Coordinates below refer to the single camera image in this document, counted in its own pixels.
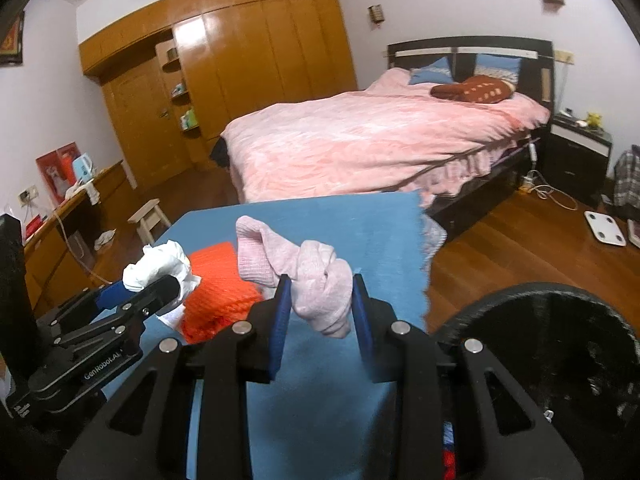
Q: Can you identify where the white tissue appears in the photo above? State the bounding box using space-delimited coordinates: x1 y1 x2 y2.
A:
122 240 202 330

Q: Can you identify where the orange foam net sleeve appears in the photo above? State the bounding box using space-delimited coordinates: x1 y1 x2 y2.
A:
179 242 262 344

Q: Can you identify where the pink sock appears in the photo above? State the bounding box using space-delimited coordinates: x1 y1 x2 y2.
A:
235 216 354 339

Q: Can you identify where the black trash bin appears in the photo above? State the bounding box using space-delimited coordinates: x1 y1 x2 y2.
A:
434 283 639 479

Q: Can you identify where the wooden side desk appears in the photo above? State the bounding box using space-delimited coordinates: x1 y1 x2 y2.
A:
24 162 137 318

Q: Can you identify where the small white stool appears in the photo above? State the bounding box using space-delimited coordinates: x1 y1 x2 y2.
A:
128 198 171 245

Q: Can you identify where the red poster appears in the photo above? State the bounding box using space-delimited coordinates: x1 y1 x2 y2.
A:
36 142 80 206

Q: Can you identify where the light blue electric kettle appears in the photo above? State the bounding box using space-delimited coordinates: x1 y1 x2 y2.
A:
72 153 94 184

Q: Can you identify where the grey quilted pad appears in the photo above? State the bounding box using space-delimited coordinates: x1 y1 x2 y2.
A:
422 214 447 268

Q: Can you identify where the white bathroom scale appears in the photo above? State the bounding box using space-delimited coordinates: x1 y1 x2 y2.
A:
584 211 626 247

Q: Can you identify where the red white floor scale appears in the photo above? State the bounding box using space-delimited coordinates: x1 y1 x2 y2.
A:
627 219 640 248

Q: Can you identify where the wooden wardrobe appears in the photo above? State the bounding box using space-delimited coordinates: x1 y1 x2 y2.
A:
79 0 357 190

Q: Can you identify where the plaid cloth on chair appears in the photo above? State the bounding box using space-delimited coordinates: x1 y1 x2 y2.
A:
614 144 640 209

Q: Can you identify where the black nightstand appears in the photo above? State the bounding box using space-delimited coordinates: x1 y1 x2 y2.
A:
541 114 613 207

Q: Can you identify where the yellow plush toy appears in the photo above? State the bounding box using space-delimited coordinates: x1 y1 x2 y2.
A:
586 112 603 130

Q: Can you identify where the bed with pink duvet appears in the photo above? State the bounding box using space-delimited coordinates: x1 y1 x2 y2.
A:
210 36 554 236

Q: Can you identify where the dark red dotted pillow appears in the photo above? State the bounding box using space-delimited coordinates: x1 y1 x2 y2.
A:
430 75 515 104

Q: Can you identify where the right blue pillow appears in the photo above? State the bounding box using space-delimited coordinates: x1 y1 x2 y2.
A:
474 53 522 86

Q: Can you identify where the blue pillow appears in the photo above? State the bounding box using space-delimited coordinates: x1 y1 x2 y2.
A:
409 56 454 84
474 53 522 86

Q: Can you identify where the left blue pillow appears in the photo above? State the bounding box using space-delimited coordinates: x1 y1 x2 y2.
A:
409 56 454 84

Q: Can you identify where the white charging cable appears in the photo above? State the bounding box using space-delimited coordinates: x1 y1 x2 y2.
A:
519 142 580 213

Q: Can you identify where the wall picture frame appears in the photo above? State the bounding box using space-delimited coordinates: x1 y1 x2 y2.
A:
0 11 25 66

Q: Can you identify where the wall power socket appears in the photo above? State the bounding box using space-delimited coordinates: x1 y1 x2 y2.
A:
553 50 575 65

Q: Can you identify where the left wall lamp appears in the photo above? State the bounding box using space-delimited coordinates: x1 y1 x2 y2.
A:
368 4 385 26

